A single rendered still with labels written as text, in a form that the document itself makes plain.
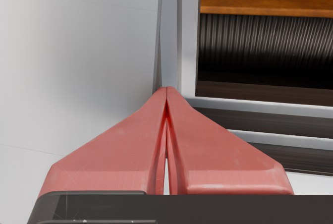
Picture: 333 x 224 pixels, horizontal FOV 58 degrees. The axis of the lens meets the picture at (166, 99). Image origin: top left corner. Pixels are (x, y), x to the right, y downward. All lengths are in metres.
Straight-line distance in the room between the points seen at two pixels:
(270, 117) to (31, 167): 0.13
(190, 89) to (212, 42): 0.30
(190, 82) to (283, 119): 0.05
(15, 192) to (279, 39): 0.37
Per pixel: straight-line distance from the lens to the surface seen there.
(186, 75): 0.15
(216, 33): 0.45
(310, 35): 0.46
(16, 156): 0.18
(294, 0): 0.27
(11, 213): 0.23
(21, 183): 0.20
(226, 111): 0.16
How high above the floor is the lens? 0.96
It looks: 53 degrees down
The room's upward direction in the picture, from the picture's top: 164 degrees counter-clockwise
